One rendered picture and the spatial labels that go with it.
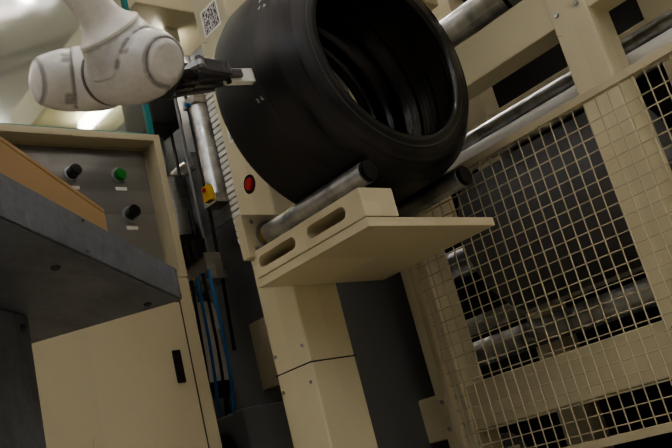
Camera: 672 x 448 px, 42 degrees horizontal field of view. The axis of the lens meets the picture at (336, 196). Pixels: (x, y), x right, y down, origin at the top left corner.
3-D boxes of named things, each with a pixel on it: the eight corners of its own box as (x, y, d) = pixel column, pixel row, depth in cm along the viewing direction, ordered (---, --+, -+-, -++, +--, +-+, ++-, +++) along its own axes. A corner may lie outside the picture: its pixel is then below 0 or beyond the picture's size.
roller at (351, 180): (271, 225, 190) (277, 244, 189) (255, 226, 187) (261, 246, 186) (374, 158, 166) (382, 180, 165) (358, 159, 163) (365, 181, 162)
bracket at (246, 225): (242, 261, 184) (233, 218, 187) (377, 256, 211) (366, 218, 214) (251, 256, 182) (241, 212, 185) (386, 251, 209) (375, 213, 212)
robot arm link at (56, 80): (106, 113, 153) (147, 106, 144) (22, 117, 142) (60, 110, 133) (99, 51, 152) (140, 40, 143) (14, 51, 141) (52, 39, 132)
